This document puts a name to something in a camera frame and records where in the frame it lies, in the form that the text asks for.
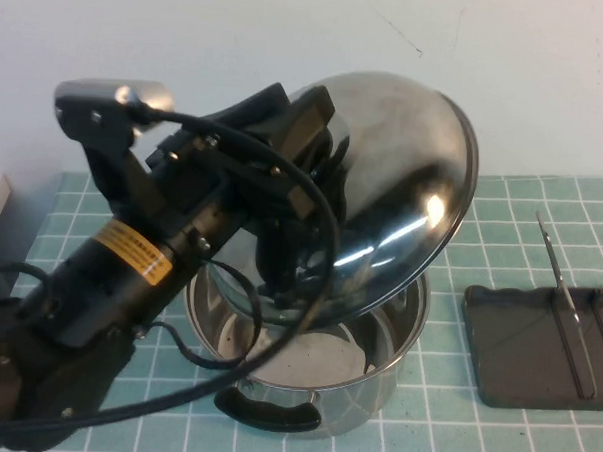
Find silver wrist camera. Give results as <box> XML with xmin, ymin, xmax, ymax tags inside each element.
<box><xmin>52</xmin><ymin>76</ymin><xmax>178</xmax><ymax>139</ymax></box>

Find stainless steel pot black handles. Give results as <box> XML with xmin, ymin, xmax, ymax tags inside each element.
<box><xmin>176</xmin><ymin>260</ymin><xmax>432</xmax><ymax>446</ymax></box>

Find thin black cable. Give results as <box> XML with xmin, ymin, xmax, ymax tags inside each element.
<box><xmin>164</xmin><ymin>257</ymin><xmax>264</xmax><ymax>380</ymax></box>
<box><xmin>0</xmin><ymin>260</ymin><xmax>54</xmax><ymax>299</ymax></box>

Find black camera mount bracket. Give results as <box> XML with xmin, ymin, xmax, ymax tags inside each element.
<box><xmin>56</xmin><ymin>94</ymin><xmax>161</xmax><ymax>214</ymax></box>

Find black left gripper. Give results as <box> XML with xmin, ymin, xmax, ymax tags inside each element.
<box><xmin>143</xmin><ymin>76</ymin><xmax>355</xmax><ymax>250</ymax></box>

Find stainless steel pot lid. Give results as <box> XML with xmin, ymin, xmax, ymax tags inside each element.
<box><xmin>202</xmin><ymin>64</ymin><xmax>484</xmax><ymax>341</ymax></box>

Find black tray wire lid rack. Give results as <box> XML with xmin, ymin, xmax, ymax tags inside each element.
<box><xmin>457</xmin><ymin>206</ymin><xmax>603</xmax><ymax>414</ymax></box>

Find thick black cable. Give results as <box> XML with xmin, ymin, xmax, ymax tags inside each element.
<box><xmin>0</xmin><ymin>95</ymin><xmax>351</xmax><ymax>449</ymax></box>

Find green tiled table mat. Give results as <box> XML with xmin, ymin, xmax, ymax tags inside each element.
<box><xmin>0</xmin><ymin>150</ymin><xmax>603</xmax><ymax>452</ymax></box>

